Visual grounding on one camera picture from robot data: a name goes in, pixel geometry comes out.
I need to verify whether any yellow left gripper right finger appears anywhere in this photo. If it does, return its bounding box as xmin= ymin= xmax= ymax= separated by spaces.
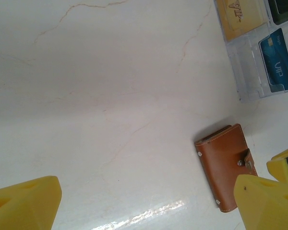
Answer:
xmin=233 ymin=174 xmax=288 ymax=230

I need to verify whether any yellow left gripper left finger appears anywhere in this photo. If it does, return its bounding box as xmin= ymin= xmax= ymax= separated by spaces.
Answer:
xmin=0 ymin=175 xmax=62 ymax=230

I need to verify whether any brown leather card holder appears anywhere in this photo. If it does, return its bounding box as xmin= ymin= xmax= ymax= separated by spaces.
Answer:
xmin=194 ymin=123 xmax=259 ymax=213

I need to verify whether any clear acrylic card stand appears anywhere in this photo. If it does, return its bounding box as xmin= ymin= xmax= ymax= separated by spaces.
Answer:
xmin=213 ymin=0 xmax=288 ymax=104

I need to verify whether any blue credit card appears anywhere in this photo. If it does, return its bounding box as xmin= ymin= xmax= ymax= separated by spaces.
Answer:
xmin=258 ymin=28 xmax=288 ymax=93

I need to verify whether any gold credit card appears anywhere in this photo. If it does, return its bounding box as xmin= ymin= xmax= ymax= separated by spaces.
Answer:
xmin=216 ymin=0 xmax=271 ymax=41

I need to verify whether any dark teal credit card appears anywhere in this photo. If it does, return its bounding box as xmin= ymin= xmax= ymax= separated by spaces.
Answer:
xmin=267 ymin=0 xmax=288 ymax=25

